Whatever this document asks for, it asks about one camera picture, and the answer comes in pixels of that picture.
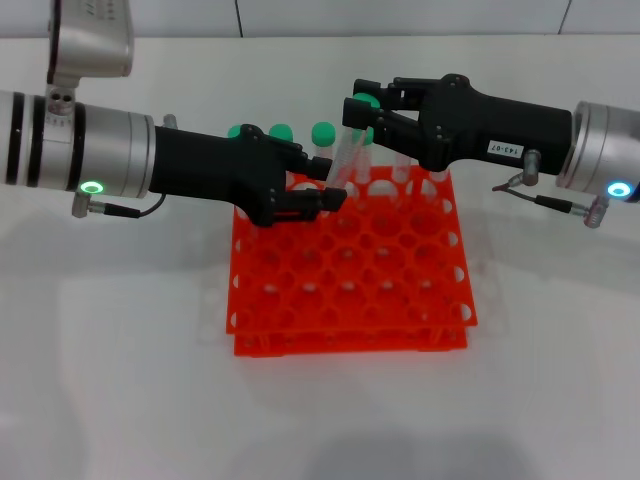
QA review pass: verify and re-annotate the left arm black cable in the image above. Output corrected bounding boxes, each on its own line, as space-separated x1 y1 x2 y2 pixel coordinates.
71 192 167 220

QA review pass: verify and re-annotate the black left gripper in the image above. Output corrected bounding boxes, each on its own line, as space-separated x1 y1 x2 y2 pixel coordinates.
149 123 348 228

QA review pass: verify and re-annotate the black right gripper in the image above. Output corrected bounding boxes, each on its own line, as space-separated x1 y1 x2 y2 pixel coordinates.
342 73 574 177

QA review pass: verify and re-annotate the orange test tube rack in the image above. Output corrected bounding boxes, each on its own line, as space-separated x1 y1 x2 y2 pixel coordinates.
223 164 480 359

